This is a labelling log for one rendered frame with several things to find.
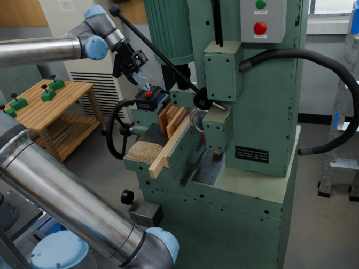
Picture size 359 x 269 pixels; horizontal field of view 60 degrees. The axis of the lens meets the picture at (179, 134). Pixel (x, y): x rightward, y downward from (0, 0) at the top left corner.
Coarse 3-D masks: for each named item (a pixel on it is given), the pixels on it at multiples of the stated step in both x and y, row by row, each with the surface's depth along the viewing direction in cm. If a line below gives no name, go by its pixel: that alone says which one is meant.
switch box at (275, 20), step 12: (240, 0) 73; (252, 0) 72; (276, 0) 70; (240, 12) 75; (252, 12) 73; (276, 12) 71; (252, 24) 75; (276, 24) 73; (252, 36) 77; (276, 36) 75
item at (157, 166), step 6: (180, 126) 120; (174, 132) 117; (168, 144) 112; (162, 150) 110; (156, 162) 105; (162, 162) 108; (150, 168) 103; (156, 168) 104; (150, 174) 104; (156, 174) 104
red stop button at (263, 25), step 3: (255, 24) 74; (258, 24) 74; (261, 24) 73; (264, 24) 73; (255, 27) 74; (258, 27) 74; (261, 27) 74; (264, 27) 73; (255, 30) 75; (258, 30) 74; (261, 30) 74; (264, 30) 74; (258, 33) 75; (261, 33) 75
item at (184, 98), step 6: (174, 90) 116; (180, 90) 116; (186, 90) 115; (192, 90) 114; (174, 96) 117; (180, 96) 116; (186, 96) 115; (192, 96) 114; (174, 102) 119; (180, 102) 118; (186, 102) 117
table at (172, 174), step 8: (136, 128) 135; (144, 128) 135; (152, 128) 128; (144, 136) 125; (152, 136) 124; (160, 136) 123; (200, 136) 128; (160, 144) 119; (192, 144) 121; (128, 152) 118; (184, 152) 115; (128, 160) 115; (136, 160) 114; (184, 160) 116; (128, 168) 118; (136, 168) 116; (144, 168) 114; (168, 168) 108; (176, 168) 110; (160, 176) 113; (168, 176) 111; (176, 176) 111
